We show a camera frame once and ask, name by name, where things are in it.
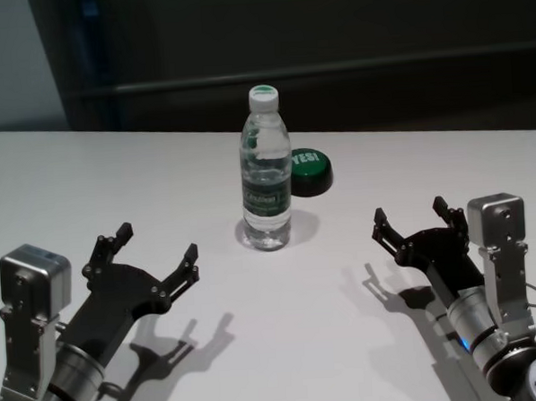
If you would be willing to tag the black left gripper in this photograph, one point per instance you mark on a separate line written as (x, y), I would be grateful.
(116, 298)

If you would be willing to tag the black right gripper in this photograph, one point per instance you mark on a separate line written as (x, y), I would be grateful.
(446, 254)

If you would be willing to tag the clear Cestbon water bottle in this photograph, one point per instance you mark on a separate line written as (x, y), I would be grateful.
(266, 164)

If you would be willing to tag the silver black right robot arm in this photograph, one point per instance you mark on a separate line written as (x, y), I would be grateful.
(472, 315)

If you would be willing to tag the green YES push button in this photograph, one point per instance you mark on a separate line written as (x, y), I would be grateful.
(313, 166)

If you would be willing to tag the blue metal shelf upright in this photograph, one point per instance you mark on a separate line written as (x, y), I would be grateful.
(99, 61)

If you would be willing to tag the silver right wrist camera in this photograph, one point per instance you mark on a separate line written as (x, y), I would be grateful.
(495, 215)

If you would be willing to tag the grey horizontal metal rail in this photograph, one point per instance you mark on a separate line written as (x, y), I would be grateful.
(333, 75)

